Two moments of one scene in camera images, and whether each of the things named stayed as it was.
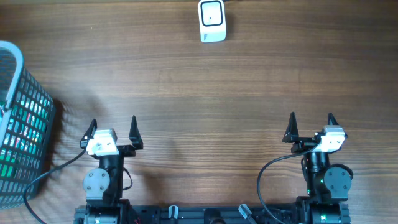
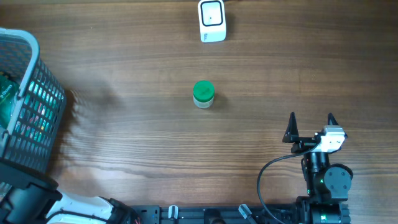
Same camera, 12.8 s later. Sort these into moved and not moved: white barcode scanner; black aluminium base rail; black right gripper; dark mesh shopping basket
Moved: dark mesh shopping basket
Not moved: white barcode scanner; black right gripper; black aluminium base rail
